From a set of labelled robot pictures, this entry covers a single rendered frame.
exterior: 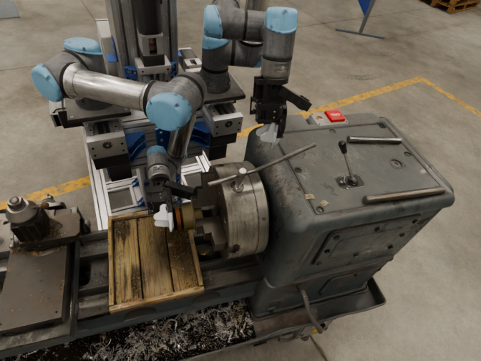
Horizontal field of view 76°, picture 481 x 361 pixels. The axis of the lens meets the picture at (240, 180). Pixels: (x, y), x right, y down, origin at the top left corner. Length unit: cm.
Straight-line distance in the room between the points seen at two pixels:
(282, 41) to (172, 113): 35
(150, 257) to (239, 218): 42
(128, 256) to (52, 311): 28
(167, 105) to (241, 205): 35
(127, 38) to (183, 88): 53
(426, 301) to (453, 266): 43
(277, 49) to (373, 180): 52
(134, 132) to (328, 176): 83
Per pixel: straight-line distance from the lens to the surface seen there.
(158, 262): 117
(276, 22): 79
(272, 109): 83
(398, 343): 233
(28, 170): 291
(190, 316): 144
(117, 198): 224
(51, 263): 116
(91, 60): 124
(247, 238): 93
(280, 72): 81
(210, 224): 98
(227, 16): 88
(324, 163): 104
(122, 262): 119
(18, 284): 116
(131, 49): 145
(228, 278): 117
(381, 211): 100
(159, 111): 92
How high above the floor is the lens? 192
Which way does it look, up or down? 48 degrees down
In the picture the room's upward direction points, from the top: 10 degrees clockwise
